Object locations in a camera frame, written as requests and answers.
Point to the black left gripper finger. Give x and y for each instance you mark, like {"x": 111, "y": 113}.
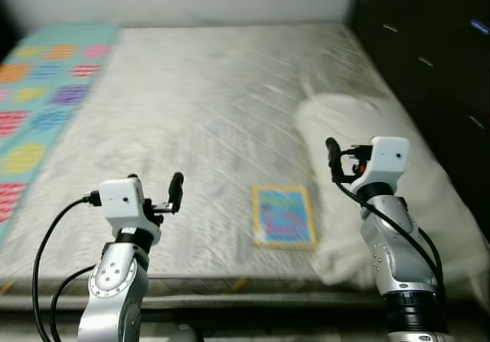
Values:
{"x": 176, "y": 191}
{"x": 133, "y": 177}

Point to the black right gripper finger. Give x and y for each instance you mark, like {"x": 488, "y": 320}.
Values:
{"x": 334, "y": 160}

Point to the blue yellow children's book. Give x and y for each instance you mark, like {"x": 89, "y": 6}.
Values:
{"x": 283, "y": 216}

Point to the white printed pillow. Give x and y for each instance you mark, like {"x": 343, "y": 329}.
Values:
{"x": 436, "y": 204}

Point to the teal blanket with coloured hearts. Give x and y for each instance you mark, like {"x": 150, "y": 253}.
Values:
{"x": 46, "y": 89}

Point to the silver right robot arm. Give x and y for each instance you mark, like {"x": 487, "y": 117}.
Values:
{"x": 398, "y": 258}

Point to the grey quilted mattress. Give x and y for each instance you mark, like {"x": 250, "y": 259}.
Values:
{"x": 191, "y": 112}

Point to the black tufted headboard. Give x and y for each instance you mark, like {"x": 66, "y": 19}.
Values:
{"x": 436, "y": 66}

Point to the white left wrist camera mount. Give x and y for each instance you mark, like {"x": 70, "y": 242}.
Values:
{"x": 122, "y": 200}

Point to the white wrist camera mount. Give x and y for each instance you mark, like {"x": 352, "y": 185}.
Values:
{"x": 383, "y": 162}
{"x": 122, "y": 200}

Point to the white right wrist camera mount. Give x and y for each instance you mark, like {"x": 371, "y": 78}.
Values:
{"x": 383, "y": 162}

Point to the black bed frame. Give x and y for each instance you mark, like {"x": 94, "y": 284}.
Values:
{"x": 253, "y": 317}

